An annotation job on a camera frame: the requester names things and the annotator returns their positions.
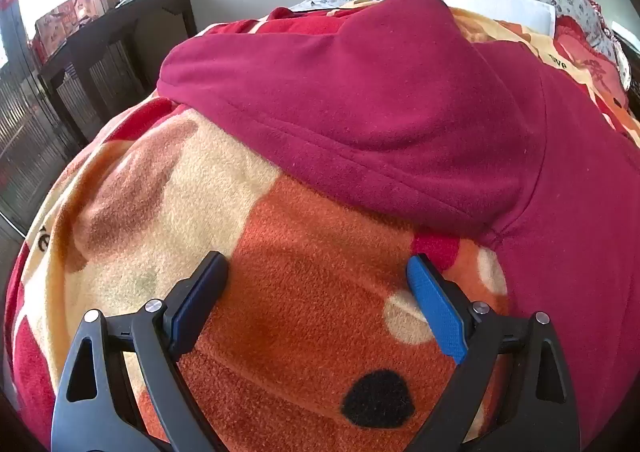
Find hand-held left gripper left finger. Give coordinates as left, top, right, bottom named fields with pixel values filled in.
left=50, top=251, right=231, bottom=452

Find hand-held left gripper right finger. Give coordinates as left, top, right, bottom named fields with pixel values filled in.
left=405, top=253, right=583, bottom=452

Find maroon fleece sweatshirt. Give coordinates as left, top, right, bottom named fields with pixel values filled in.
left=157, top=0, right=640, bottom=452

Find orange red printed blanket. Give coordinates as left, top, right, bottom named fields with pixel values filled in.
left=2, top=2, right=640, bottom=452

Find dark slatted wooden door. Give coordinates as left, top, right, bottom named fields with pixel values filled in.
left=0, top=66, right=68, bottom=235

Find dark wooden cabinet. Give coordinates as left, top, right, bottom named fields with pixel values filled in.
left=37, top=0, right=198, bottom=145

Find dark carved headboard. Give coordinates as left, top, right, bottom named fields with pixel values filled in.
left=617, top=32, right=640, bottom=105

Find red patterned box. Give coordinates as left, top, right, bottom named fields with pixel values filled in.
left=27, top=0, right=108, bottom=63

